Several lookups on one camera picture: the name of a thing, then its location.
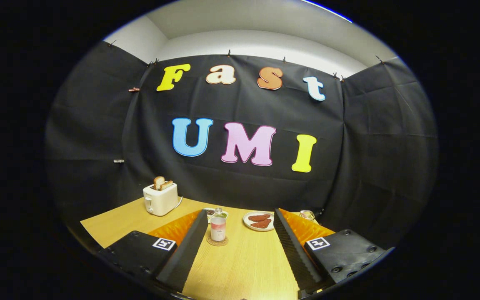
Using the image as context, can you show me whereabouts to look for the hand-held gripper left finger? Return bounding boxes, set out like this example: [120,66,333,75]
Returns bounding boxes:
[98,209,209,293]

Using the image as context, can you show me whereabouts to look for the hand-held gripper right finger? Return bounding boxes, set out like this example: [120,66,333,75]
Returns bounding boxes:
[273,208,391,294]

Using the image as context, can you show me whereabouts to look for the clear juice bottle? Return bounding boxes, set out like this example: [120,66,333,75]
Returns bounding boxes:
[210,208,227,242]

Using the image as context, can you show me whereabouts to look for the white divided dish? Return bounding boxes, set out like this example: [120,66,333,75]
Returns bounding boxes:
[203,208,229,223]

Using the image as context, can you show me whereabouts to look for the wooden table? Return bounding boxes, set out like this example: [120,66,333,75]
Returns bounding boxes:
[80,197,336,300]

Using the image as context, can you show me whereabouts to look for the white toaster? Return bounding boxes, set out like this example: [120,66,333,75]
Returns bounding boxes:
[143,182,179,216]

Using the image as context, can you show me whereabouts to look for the white plate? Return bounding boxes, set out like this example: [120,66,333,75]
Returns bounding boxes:
[243,211,275,232]

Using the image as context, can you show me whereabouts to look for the black backdrop cloth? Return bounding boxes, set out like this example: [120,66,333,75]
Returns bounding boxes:
[44,40,439,250]

